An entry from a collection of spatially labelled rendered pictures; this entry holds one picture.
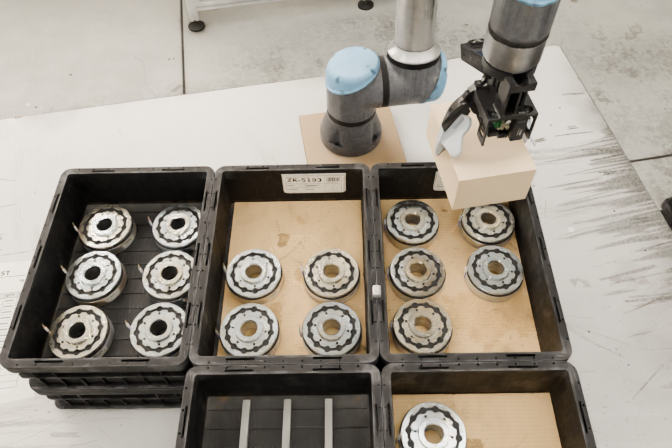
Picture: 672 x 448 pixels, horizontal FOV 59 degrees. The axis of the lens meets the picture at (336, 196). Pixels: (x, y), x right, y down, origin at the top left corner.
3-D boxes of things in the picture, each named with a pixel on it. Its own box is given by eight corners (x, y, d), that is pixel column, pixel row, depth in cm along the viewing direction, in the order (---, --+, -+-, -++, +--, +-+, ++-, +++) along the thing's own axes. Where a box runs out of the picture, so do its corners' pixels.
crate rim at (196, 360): (218, 173, 118) (215, 165, 117) (369, 170, 118) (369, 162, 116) (190, 370, 95) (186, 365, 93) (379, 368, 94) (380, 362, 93)
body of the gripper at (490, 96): (478, 149, 84) (495, 86, 75) (460, 106, 89) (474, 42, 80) (530, 142, 85) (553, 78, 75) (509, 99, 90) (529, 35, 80)
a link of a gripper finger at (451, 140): (430, 173, 90) (472, 134, 84) (420, 143, 93) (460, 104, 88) (445, 178, 92) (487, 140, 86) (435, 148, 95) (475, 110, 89)
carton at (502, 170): (426, 135, 104) (430, 104, 98) (492, 126, 105) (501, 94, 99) (452, 210, 94) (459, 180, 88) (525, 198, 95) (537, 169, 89)
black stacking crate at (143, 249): (85, 204, 127) (64, 170, 117) (225, 202, 126) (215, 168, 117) (29, 392, 103) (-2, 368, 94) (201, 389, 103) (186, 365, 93)
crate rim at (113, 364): (67, 175, 119) (62, 168, 117) (217, 173, 118) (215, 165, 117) (2, 373, 95) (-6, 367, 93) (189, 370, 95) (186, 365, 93)
